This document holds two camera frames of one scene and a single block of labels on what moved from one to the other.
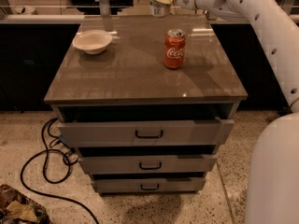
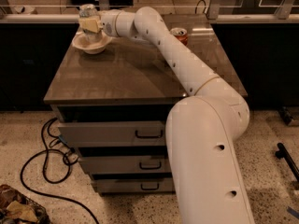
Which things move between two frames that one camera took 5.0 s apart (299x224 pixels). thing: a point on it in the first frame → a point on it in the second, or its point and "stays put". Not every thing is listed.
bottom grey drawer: [149, 185] stays put
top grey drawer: [180, 133] stays put
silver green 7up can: [158, 7] → [89, 11]
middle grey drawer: [178, 164] stays put
